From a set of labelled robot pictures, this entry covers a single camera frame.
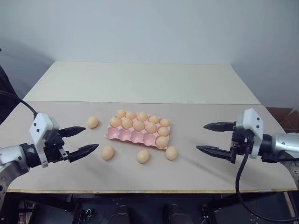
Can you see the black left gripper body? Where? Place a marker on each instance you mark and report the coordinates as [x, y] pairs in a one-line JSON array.
[[54, 145]]

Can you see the pink egg tray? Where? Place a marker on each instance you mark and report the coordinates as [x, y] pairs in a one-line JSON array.
[[126, 136]]

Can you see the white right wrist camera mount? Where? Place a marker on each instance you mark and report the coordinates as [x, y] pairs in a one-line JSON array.
[[251, 119]]

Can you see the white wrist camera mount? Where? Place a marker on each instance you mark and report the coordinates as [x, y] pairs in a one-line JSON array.
[[251, 119], [40, 122]]

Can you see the light wooden slat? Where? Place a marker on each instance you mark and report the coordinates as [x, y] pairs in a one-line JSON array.
[[289, 207]]

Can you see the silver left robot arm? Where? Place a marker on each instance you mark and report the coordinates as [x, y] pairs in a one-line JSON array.
[[11, 156]]

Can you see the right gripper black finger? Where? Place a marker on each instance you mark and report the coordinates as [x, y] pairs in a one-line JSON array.
[[215, 151], [219, 126]]

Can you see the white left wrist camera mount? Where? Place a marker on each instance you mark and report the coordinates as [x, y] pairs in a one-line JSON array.
[[40, 122]]

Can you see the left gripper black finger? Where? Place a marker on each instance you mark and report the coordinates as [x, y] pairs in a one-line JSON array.
[[84, 151], [72, 131]]

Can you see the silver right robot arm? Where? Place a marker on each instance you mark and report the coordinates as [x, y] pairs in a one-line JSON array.
[[280, 142]]

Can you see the large black object beside table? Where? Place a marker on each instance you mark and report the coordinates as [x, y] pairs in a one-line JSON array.
[[4, 84]]

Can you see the beige egg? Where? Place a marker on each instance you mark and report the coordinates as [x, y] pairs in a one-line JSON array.
[[130, 114], [126, 123], [115, 122], [138, 125], [154, 119], [161, 142], [151, 128], [107, 152], [171, 152], [142, 116], [165, 122], [163, 131], [92, 122], [143, 156], [120, 113]]

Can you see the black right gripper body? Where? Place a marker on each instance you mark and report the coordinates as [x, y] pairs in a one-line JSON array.
[[240, 141]]

